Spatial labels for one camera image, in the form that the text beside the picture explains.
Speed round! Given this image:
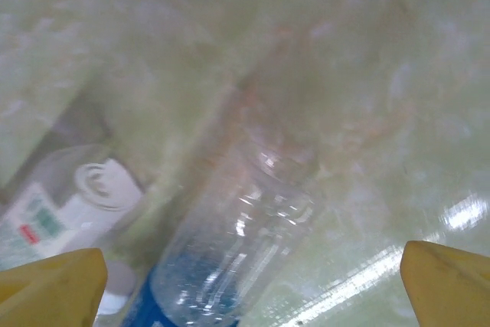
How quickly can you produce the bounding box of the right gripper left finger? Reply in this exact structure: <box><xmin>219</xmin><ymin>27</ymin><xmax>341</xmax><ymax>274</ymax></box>
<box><xmin>0</xmin><ymin>247</ymin><xmax>109</xmax><ymax>327</ymax></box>

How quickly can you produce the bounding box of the clear bottle blue label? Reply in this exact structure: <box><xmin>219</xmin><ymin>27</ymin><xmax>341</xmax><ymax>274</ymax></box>
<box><xmin>147</xmin><ymin>139</ymin><xmax>326</xmax><ymax>327</ymax></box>

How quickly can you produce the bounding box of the clear bottle white label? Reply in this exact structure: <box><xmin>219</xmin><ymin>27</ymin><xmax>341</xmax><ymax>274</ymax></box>
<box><xmin>0</xmin><ymin>145</ymin><xmax>146</xmax><ymax>270</ymax></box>

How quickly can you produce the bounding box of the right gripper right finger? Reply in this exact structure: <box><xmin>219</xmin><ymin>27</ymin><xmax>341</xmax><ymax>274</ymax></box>
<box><xmin>400</xmin><ymin>240</ymin><xmax>490</xmax><ymax>327</ymax></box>

